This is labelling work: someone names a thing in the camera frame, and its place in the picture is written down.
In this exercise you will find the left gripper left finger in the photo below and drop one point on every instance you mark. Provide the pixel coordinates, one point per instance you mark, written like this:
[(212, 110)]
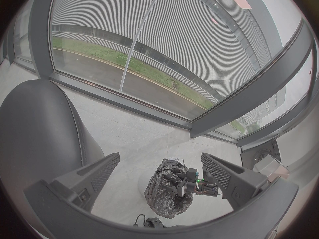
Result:
[(82, 183)]

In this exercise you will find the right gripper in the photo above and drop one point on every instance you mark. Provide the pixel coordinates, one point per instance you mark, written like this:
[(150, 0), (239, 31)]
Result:
[(189, 188)]

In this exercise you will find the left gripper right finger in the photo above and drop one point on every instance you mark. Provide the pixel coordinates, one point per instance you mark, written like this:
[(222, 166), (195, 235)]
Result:
[(239, 183)]

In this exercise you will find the black plastic bag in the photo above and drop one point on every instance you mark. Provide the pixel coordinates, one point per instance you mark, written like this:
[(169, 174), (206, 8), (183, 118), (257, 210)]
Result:
[(162, 198)]

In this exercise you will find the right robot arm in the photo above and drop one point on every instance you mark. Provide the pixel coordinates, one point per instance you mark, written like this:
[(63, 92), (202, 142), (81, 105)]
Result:
[(209, 182)]

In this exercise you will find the dark grey round chair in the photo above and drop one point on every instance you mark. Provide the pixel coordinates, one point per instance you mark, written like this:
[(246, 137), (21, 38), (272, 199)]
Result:
[(37, 121)]

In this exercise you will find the window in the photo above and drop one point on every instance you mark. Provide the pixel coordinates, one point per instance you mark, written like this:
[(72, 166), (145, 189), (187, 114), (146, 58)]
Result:
[(39, 33)]

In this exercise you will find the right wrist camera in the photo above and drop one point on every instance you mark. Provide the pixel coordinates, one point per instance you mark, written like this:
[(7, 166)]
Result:
[(191, 173)]

